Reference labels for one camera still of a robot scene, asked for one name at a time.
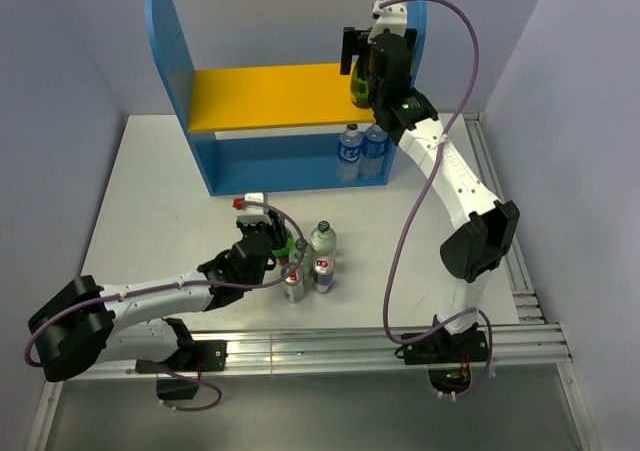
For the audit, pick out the left blue label water bottle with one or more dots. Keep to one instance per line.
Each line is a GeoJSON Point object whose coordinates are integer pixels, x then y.
{"type": "Point", "coordinates": [349, 152]}

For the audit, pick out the blue label water bottle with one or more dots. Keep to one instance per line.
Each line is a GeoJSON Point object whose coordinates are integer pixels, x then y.
{"type": "Point", "coordinates": [349, 152]}
{"type": "Point", "coordinates": [373, 151]}

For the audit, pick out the right blue label water bottle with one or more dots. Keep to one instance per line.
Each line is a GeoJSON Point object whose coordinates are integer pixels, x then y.
{"type": "Point", "coordinates": [373, 151]}

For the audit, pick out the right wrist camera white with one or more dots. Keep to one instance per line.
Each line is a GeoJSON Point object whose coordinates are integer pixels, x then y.
{"type": "Point", "coordinates": [391, 19]}

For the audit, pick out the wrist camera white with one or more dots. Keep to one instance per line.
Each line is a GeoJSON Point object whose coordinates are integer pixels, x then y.
{"type": "Point", "coordinates": [391, 19]}
{"type": "Point", "coordinates": [250, 210]}

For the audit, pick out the blue and yellow shelf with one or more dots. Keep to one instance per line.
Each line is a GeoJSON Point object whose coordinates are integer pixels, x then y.
{"type": "Point", "coordinates": [269, 129]}

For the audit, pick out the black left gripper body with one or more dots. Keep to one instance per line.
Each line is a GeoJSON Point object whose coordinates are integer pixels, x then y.
{"type": "Point", "coordinates": [274, 230]}

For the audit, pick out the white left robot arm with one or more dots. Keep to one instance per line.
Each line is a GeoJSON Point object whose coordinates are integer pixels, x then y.
{"type": "Point", "coordinates": [86, 322]}

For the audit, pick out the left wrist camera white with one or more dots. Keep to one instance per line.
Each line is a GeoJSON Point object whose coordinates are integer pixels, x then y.
{"type": "Point", "coordinates": [250, 210]}

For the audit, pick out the aluminium rail frame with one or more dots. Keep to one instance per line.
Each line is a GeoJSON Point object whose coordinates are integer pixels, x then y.
{"type": "Point", "coordinates": [319, 375]}

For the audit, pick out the Red Bull can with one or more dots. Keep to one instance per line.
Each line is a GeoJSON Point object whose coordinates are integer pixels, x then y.
{"type": "Point", "coordinates": [323, 273]}
{"type": "Point", "coordinates": [293, 284]}

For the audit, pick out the green Perrier glass bottle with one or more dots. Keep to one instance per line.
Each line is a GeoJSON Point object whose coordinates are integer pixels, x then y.
{"type": "Point", "coordinates": [358, 84]}

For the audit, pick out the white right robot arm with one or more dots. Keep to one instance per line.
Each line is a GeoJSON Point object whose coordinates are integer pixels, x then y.
{"type": "Point", "coordinates": [483, 226]}

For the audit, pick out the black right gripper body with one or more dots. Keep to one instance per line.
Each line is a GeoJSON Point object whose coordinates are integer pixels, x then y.
{"type": "Point", "coordinates": [374, 94]}

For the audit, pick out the clear glass bottle green cap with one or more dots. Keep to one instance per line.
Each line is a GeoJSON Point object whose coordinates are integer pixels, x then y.
{"type": "Point", "coordinates": [323, 240]}

